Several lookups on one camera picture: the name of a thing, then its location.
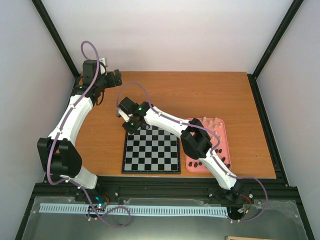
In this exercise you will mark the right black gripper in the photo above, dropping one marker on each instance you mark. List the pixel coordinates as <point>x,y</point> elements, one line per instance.
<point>130,130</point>

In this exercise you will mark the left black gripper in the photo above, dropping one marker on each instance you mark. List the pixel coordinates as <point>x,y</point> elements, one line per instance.
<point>113,83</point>

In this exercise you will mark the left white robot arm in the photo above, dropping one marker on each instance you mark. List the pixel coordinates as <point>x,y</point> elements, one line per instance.
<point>57,152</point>

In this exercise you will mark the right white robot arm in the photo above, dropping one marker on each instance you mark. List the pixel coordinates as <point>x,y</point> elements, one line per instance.
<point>195,139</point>

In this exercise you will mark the left green circuit board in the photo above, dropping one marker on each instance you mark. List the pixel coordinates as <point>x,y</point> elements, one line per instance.
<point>102,201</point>

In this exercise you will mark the right circuit board connector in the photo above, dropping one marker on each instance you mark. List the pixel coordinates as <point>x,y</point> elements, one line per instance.
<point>246,206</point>

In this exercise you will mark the black and silver chessboard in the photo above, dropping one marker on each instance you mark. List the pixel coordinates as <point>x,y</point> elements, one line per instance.
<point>151,150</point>

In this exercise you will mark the pink plastic tray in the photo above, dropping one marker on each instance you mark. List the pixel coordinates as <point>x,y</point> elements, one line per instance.
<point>222,149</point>

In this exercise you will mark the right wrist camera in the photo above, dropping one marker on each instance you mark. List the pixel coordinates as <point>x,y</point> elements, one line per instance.
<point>122,114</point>

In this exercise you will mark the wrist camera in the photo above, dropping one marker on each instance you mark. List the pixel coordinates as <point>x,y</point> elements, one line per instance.
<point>122,114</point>
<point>103,65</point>

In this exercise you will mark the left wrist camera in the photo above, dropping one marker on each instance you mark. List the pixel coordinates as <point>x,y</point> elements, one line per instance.
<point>103,65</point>

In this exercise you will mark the light blue slotted cable duct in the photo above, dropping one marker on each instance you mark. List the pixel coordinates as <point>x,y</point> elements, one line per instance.
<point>136,210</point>

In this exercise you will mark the black aluminium frame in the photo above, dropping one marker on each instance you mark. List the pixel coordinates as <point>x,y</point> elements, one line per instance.
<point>140,188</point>

